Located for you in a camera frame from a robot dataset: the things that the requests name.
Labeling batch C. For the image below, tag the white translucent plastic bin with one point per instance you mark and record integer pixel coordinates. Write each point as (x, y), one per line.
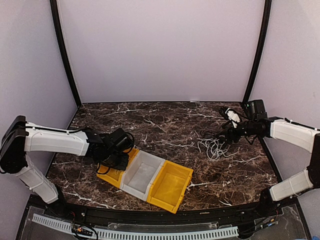
(140, 175)

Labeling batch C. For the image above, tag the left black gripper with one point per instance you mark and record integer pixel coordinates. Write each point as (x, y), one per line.
(122, 166)

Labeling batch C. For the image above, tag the left yellow plastic bin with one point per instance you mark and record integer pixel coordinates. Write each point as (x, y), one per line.
(114, 176)

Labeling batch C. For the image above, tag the yellow plastic bin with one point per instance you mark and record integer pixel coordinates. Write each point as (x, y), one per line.
(114, 176)
(168, 189)

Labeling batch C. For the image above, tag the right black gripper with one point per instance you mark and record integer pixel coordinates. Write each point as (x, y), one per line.
(230, 131)

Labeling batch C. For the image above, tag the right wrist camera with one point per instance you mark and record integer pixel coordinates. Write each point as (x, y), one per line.
(231, 116)

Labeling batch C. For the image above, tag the white slotted cable duct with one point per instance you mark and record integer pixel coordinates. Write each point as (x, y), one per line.
(117, 231)

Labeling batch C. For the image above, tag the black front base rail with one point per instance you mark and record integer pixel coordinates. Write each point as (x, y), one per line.
(286, 223)

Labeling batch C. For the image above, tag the right black frame post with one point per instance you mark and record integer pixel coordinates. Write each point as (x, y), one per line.
(259, 50)

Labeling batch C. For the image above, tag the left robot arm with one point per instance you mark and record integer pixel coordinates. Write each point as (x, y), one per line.
(110, 150)

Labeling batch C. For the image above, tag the black frame post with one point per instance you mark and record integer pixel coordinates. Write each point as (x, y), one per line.
(259, 50)
(63, 52)

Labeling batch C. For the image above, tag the right yellow plastic bin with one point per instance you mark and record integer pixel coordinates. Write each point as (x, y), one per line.
(168, 189)

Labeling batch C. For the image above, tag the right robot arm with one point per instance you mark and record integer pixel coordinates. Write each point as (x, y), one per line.
(256, 123)

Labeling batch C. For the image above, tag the left black frame post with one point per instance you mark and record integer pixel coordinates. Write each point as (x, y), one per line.
(63, 52)

